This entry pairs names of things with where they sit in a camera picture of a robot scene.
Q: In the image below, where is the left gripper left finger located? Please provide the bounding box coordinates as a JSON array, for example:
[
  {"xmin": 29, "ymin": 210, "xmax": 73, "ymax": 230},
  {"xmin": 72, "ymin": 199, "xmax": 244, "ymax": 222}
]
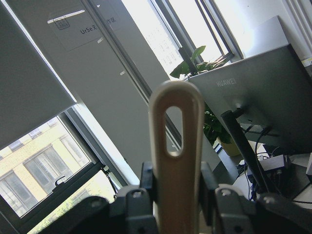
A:
[{"xmin": 41, "ymin": 161, "xmax": 158, "ymax": 234}]

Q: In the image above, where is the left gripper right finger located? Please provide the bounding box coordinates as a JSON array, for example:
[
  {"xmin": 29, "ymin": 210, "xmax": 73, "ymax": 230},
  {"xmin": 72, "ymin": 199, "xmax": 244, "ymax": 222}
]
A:
[{"xmin": 199, "ymin": 161, "xmax": 312, "ymax": 234}]

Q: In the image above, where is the beige plastic dustpan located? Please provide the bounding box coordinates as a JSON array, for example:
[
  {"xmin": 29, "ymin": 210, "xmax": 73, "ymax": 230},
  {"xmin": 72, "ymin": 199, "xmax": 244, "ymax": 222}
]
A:
[{"xmin": 149, "ymin": 80, "xmax": 205, "ymax": 234}]

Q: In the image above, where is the green potted plant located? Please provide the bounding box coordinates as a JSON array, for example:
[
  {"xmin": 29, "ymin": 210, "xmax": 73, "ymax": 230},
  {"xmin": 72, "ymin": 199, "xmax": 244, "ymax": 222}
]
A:
[{"xmin": 169, "ymin": 45, "xmax": 242, "ymax": 156}]

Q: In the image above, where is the grey computer monitor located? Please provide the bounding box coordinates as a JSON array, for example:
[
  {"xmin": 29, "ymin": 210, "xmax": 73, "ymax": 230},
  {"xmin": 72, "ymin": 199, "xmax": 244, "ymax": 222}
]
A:
[{"xmin": 190, "ymin": 44, "xmax": 312, "ymax": 154}]

